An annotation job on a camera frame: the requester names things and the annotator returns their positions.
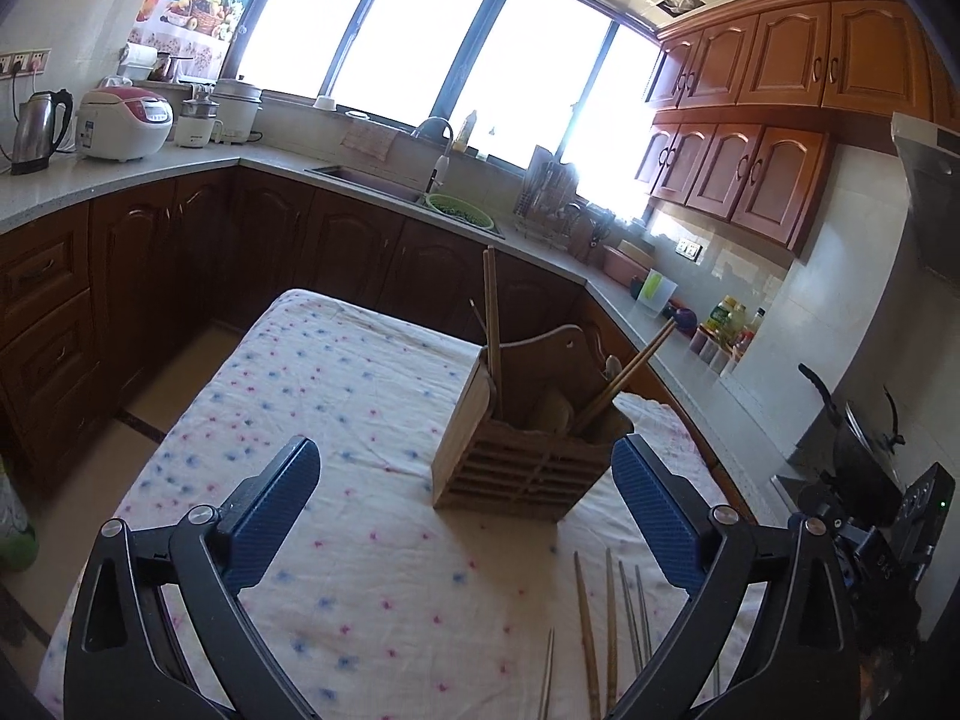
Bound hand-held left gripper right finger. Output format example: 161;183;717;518
609;433;863;720

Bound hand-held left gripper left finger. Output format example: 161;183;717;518
64;435;323;720

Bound wooden utensil holder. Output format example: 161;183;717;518
431;324;635;524

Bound black wok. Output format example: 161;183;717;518
797;364;913;527

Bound gas stove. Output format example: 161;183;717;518
771;461;848;533

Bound floral white tablecloth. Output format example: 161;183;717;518
37;286;760;720

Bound row of spice jars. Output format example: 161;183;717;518
690;326;740;377

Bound yellow oil bottles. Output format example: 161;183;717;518
705;296;767;347

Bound green and white cup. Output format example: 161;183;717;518
636;268;679;313

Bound green plastic bag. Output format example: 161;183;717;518
0;457;38;572

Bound pink lidded container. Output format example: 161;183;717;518
602;238;656;288

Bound wooden lower cabinets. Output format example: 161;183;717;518
0;165;758;526

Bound wooden cabinets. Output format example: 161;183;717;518
634;0;947;257
0;165;758;526

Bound dish rack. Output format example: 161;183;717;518
514;144;594;245

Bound kitchen sink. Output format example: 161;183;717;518
307;163;429;206

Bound green basin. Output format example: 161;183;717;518
424;193;497;230

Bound range hood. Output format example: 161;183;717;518
891;111;960;295

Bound grey kitchen countertop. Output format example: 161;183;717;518
0;141;811;511

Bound pink dish cloth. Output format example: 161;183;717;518
341;122;398;161

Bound curved sink faucet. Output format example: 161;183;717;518
411;117;455;195

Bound white blender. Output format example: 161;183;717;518
174;86;224;150

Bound large white cooker pot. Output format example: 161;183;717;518
212;76;264;146

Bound white and pink rice cooker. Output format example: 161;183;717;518
77;86;176;163

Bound wooden upper cabinets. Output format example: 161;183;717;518
634;0;947;257

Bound steel electric kettle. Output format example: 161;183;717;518
9;88;74;176

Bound paper towel roll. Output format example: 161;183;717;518
120;43;159;83

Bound large kitchen window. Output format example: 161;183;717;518
232;0;662;224

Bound row of wall sockets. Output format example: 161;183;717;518
0;49;50;77

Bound fruit and beach wall poster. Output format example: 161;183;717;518
127;0;291;65

